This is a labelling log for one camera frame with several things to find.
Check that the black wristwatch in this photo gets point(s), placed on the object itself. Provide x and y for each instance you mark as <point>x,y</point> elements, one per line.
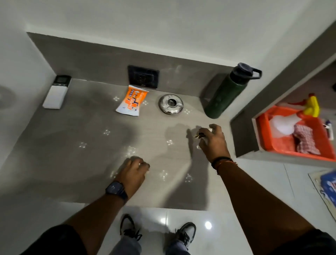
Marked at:
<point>116,189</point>

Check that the person's left grey trouser leg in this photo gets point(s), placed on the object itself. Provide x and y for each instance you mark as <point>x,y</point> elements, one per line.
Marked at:
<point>126,247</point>

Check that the orange plastic tray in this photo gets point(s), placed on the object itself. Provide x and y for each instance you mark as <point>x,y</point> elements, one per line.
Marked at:
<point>278,145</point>

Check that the white remote control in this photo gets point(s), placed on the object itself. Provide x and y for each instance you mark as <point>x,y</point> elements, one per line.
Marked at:
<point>56,94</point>

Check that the person's left black white shoe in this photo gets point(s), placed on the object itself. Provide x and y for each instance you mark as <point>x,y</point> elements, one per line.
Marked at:
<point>128,227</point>

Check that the small white tube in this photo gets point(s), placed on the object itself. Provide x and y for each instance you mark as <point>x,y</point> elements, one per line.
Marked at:
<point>329,130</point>

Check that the yellow and red spray bottle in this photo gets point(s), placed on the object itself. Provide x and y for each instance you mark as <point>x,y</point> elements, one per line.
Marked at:
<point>312,106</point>

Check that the person's left fingers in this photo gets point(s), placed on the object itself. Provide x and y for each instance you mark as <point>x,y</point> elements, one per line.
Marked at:
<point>139,164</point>

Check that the person's right forearm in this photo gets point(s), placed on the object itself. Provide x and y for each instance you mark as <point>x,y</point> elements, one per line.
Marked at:
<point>257,205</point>

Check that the person's black sleeve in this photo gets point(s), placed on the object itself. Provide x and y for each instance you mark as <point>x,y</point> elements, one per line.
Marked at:
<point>56,241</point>
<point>312,243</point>

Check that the small white and dark sachet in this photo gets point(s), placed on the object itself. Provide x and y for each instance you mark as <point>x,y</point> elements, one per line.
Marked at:
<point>201,143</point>

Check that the person's right hand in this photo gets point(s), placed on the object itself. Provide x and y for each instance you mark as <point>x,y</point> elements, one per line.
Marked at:
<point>216,145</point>

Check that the black wrist band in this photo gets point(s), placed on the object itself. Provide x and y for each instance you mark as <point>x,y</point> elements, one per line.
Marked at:
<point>220,159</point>

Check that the black wall socket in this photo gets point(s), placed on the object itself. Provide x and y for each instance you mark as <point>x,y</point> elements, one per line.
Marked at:
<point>143,76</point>

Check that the person's left forearm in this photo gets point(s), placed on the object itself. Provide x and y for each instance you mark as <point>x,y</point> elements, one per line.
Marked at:
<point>97,216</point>

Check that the blue patterned floor mat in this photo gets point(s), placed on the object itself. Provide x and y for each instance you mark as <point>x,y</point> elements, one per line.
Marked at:
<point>328,189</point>

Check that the person's right grey trouser leg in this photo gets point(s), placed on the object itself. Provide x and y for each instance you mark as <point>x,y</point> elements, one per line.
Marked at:
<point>177,249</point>

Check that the red checked cloth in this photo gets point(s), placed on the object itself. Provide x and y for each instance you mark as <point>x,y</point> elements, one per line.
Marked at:
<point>305,139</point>

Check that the person's right fingers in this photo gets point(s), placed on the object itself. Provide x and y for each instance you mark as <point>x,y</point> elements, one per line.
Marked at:
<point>214,130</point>

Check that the orange and white packet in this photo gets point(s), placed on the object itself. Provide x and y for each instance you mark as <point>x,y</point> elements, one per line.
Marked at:
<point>131,101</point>

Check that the person's grey trouser leg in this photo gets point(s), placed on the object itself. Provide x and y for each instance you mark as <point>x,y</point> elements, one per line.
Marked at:
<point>177,249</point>
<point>126,247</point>

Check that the dark green water bottle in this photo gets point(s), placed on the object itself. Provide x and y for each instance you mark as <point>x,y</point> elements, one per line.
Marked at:
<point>224,94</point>

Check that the person's black white shoe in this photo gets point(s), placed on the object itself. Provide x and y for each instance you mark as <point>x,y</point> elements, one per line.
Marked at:
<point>187,233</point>
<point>128,227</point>

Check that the person's left hand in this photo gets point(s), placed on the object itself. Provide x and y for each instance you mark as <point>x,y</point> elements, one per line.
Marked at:
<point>132,174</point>

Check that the person's right black white shoe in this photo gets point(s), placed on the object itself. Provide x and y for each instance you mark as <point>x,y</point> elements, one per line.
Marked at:
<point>187,233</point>

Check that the person's right black sleeve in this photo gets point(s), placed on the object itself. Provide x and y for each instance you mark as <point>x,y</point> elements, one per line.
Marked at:
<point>312,243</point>

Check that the round steel ashtray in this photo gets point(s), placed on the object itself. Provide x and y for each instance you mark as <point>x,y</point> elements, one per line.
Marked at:
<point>171,104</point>

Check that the person's left black sleeve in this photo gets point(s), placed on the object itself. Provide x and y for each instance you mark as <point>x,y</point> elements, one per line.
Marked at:
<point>56,241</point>

